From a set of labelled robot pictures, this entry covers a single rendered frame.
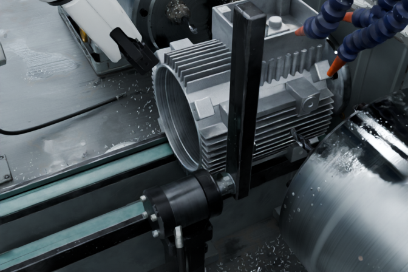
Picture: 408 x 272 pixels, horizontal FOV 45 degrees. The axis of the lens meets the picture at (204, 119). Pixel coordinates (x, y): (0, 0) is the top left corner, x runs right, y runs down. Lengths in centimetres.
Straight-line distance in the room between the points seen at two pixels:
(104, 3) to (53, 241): 32
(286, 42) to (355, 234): 27
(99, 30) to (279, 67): 23
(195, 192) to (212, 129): 10
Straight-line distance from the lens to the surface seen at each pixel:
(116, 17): 58
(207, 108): 61
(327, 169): 50
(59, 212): 78
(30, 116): 108
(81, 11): 57
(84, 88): 113
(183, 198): 57
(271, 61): 64
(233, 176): 60
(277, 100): 66
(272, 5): 74
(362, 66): 72
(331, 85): 77
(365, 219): 48
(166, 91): 76
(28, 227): 78
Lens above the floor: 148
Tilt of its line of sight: 42 degrees down
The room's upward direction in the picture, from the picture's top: straight up
